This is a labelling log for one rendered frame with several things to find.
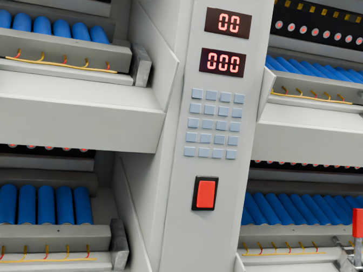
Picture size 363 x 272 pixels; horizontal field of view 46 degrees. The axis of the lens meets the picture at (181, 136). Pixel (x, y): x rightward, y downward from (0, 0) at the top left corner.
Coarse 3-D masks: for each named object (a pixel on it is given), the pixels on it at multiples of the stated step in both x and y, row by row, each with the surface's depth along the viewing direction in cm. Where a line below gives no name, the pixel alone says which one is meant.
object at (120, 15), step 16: (112, 0) 55; (128, 0) 55; (304, 0) 64; (320, 0) 65; (336, 0) 66; (352, 0) 67; (112, 16) 55; (128, 16) 56; (96, 160) 57; (112, 160) 58
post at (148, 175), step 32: (160, 0) 43; (192, 0) 38; (128, 32) 56; (160, 32) 42; (256, 64) 41; (256, 96) 42; (128, 160) 50; (160, 160) 39; (160, 192) 40; (160, 224) 40; (160, 256) 41
